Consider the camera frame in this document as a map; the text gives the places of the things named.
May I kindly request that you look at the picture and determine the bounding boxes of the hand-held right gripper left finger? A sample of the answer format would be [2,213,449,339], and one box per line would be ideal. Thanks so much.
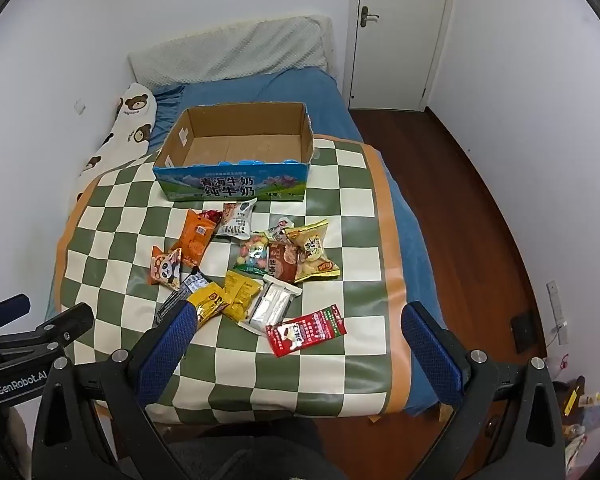
[30,301,201,480]

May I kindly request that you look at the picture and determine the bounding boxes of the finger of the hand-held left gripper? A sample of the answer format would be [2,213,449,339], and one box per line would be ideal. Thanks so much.
[0,294,32,336]
[30,302,95,356]

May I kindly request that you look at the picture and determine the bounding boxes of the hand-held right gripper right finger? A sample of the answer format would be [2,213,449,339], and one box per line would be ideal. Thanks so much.
[401,301,566,480]

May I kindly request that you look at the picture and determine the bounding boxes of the red green label snack packet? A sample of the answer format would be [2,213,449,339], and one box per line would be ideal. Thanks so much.
[265,304,347,358]

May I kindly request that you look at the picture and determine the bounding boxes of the printed cardboard box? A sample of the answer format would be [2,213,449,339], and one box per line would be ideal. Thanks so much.
[152,101,315,202]

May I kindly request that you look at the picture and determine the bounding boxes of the black striped snack packet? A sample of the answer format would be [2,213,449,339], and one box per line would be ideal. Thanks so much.
[152,268,208,331]

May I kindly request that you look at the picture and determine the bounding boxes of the yellow red label snack packet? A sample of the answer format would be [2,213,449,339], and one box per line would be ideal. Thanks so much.
[186,281,231,328]

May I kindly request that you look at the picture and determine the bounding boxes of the orange panda snack packet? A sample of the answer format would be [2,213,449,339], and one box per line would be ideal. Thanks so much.
[150,246,183,291]

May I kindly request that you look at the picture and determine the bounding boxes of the plain yellow snack packet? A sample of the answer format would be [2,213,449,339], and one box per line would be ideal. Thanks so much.
[221,270,263,322]

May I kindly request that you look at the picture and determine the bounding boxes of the silver white snack packet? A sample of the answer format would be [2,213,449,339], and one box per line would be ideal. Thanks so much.
[238,274,303,335]

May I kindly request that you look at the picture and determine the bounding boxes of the colourful candy packet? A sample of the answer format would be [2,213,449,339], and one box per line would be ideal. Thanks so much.
[234,232,272,276]

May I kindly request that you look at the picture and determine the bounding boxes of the green white checkered mat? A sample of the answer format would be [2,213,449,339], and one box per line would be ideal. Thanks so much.
[55,135,411,426]

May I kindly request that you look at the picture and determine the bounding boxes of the brown snack packet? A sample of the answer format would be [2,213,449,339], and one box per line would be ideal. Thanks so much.
[267,241,301,285]

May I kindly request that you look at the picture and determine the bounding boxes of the white grey snack packet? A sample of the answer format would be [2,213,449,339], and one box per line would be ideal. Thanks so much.
[215,197,258,239]

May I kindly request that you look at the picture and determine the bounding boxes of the large pale yellow snack packet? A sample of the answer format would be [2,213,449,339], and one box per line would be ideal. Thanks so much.
[284,219,341,282]

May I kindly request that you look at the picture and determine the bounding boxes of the small white snack packet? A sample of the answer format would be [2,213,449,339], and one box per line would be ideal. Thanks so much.
[265,215,295,243]

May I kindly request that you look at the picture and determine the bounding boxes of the white bear print pillow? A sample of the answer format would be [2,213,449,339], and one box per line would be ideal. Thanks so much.
[69,81,158,211]

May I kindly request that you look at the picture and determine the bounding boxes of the bed with blue sheet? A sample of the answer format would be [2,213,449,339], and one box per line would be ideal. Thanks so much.
[45,67,443,416]

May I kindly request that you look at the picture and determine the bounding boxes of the grey white dotted pillow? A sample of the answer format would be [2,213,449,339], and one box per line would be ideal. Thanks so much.
[127,14,333,92]

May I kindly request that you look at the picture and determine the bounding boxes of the white door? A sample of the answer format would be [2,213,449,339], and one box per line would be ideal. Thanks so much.
[347,0,461,112]

